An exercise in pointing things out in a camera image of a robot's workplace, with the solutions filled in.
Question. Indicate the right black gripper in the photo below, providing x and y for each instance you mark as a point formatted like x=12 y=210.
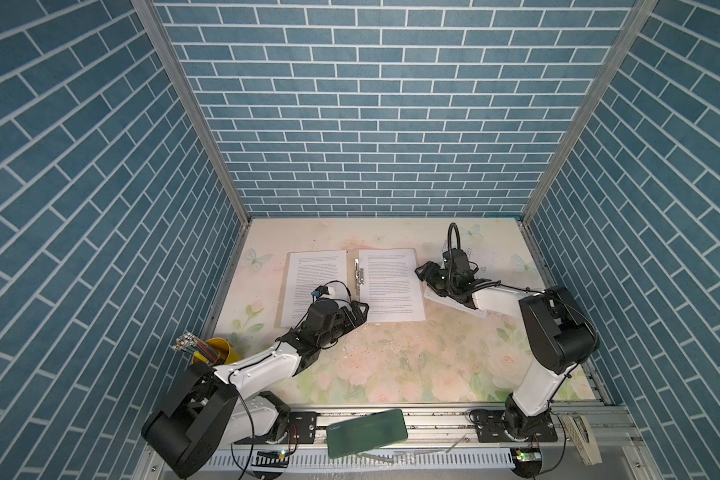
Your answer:
x=430 y=270

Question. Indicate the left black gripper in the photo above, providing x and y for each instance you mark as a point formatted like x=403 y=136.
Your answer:
x=359 y=318

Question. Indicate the metal folder clip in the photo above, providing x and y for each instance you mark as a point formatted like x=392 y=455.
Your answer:
x=358 y=277

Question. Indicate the printed text sheet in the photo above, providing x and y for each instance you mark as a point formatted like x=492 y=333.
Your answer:
x=304 y=272
x=390 y=286

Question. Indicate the technical drawing sheet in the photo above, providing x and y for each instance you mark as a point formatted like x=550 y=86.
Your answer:
x=489 y=283

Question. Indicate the beige paper folder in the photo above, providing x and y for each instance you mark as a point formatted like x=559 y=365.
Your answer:
x=384 y=279

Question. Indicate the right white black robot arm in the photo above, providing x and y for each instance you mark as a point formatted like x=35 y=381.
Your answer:
x=559 y=335

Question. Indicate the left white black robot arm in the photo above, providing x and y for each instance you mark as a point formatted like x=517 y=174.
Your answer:
x=207 y=406

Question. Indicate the green phone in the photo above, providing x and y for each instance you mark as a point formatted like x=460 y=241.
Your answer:
x=365 y=433

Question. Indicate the yellow pencil cup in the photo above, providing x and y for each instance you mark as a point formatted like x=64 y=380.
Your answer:
x=228 y=354

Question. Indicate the coloured pencils bundle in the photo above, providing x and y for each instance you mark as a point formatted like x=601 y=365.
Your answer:
x=196 y=348

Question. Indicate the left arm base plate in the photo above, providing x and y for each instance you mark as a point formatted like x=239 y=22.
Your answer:
x=303 y=424

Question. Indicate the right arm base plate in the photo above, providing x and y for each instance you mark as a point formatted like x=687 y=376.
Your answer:
x=486 y=426

